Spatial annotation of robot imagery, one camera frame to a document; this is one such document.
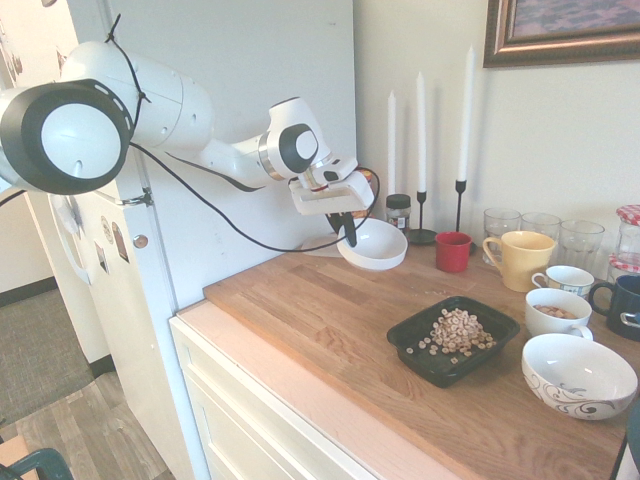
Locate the glass jar red checkered lid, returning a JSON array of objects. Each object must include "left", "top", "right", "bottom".
[
  {"left": 607, "top": 253, "right": 640, "bottom": 285},
  {"left": 614, "top": 203, "right": 640, "bottom": 266}
]

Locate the red mug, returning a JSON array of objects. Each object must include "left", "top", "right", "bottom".
[{"left": 434, "top": 230, "right": 474, "bottom": 274}]

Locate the white cup holding cereal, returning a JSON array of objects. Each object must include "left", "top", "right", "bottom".
[{"left": 524, "top": 288, "right": 595, "bottom": 342}]

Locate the dark blue mug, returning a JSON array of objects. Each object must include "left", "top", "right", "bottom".
[{"left": 588, "top": 273, "right": 640, "bottom": 343}]

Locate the black plastic food container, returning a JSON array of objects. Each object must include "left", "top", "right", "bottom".
[{"left": 385, "top": 295, "right": 521, "bottom": 389}]

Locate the dark green chair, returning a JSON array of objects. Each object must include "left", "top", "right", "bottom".
[{"left": 0, "top": 447, "right": 76, "bottom": 480}]

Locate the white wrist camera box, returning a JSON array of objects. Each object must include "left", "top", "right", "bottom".
[{"left": 312, "top": 157, "right": 360, "bottom": 185}]

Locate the white cup with blue pattern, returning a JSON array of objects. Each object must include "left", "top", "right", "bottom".
[{"left": 530, "top": 264, "right": 596, "bottom": 302}]

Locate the tall white taper candle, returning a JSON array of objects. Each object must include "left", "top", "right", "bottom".
[{"left": 457, "top": 43, "right": 475, "bottom": 182}]

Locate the plain white bowl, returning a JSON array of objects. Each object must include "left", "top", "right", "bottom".
[{"left": 336, "top": 218, "right": 409, "bottom": 272}]

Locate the spice jar with black lid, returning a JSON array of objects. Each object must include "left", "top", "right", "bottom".
[{"left": 384, "top": 193, "right": 413, "bottom": 236}]

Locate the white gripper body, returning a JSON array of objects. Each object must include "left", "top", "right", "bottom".
[{"left": 288, "top": 172, "right": 374, "bottom": 217}]

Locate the white drawer cabinet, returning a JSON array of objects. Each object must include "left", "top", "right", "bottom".
[{"left": 168, "top": 315, "right": 381, "bottom": 480}]

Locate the tall brown fridge magnet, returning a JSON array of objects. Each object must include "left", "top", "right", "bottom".
[{"left": 111, "top": 222, "right": 130, "bottom": 265}]

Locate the medium white taper candle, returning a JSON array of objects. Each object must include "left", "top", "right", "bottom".
[{"left": 416, "top": 71, "right": 428, "bottom": 194}]

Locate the white bowl with swirl pattern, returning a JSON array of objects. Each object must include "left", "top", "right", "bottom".
[{"left": 521, "top": 333, "right": 639, "bottom": 422}]

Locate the clear plastic container lid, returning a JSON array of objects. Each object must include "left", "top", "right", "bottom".
[{"left": 299, "top": 237, "right": 346, "bottom": 259}]

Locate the clear drinking glass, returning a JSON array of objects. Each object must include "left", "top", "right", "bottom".
[
  {"left": 557, "top": 219, "right": 606, "bottom": 277},
  {"left": 482, "top": 207, "right": 522, "bottom": 266},
  {"left": 520, "top": 212, "right": 562, "bottom": 242}
]

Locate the cereal in white cup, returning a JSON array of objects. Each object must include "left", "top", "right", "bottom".
[{"left": 533, "top": 304, "right": 581, "bottom": 320}]

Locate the black holder of tall candle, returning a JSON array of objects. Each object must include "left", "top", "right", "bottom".
[{"left": 453, "top": 178, "right": 479, "bottom": 256}]

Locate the yellow mug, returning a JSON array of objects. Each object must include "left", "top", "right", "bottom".
[{"left": 482, "top": 230, "right": 557, "bottom": 293}]

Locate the framed picture brown frame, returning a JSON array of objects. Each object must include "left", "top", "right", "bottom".
[{"left": 482, "top": 0, "right": 640, "bottom": 69}]

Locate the ring cereal pile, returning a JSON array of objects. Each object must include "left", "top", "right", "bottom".
[{"left": 405, "top": 308, "right": 497, "bottom": 365}]

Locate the black holder of medium candle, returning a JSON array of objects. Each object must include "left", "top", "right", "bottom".
[{"left": 405, "top": 189, "right": 439, "bottom": 246}]

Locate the white refrigerator handle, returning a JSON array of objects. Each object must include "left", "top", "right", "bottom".
[{"left": 47, "top": 193, "right": 94, "bottom": 286}]

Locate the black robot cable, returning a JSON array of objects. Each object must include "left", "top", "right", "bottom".
[{"left": 0, "top": 14, "right": 381, "bottom": 254}]

